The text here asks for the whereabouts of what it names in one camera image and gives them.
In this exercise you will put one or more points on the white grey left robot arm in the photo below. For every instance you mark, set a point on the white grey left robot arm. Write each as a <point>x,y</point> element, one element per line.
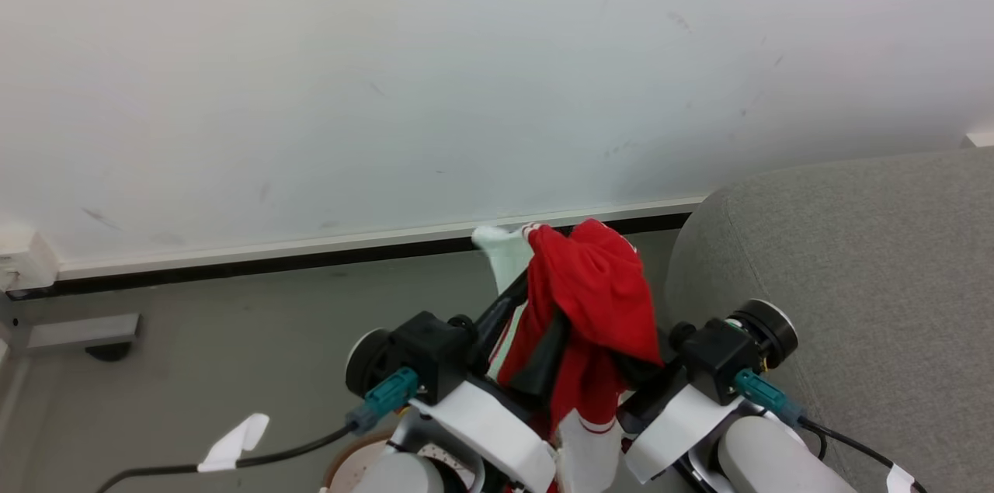
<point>396,476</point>

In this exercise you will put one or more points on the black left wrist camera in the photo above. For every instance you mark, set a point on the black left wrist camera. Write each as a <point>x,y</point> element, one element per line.
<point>423,353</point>

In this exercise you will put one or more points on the grey fabric sofa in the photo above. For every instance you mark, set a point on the grey fabric sofa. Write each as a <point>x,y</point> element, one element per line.
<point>846,283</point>

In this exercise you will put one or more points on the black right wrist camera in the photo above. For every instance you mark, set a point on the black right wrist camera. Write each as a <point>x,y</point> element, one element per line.
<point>726,353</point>

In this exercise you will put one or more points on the grey metal bracket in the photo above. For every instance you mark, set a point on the grey metal bracket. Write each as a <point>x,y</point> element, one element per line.
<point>81,331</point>

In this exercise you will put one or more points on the white wall socket box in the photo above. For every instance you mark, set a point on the white wall socket box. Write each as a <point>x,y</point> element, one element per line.
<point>27,264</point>

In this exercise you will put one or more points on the red jersey with white trim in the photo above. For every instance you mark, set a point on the red jersey with white trim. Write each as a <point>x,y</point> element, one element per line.
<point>594,299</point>

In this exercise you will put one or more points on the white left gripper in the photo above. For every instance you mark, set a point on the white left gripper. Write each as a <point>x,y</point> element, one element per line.
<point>489,423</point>

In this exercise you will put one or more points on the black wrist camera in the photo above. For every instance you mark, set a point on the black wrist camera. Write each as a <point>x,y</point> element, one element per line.
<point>726,353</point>
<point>423,353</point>

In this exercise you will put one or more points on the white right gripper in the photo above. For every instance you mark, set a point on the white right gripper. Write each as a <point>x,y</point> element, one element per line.
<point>675,423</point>

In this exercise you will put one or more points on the white and black baseboard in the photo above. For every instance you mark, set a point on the white and black baseboard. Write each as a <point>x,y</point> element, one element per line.
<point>349,244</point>

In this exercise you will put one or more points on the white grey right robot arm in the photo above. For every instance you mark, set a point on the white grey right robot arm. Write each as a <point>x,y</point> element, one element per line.
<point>769,462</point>

